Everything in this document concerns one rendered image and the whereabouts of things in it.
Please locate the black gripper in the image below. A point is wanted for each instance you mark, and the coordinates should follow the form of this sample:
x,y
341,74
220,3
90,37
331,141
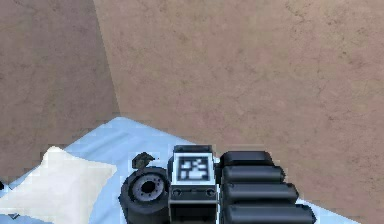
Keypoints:
x,y
145,191

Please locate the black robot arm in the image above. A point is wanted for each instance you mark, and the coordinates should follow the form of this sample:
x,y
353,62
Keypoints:
x,y
253,190

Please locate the light blue bed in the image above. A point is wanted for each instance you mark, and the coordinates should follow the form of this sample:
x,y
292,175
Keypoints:
x,y
130,143

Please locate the white pillow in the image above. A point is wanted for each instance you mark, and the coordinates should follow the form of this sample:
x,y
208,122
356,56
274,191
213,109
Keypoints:
x,y
60,186

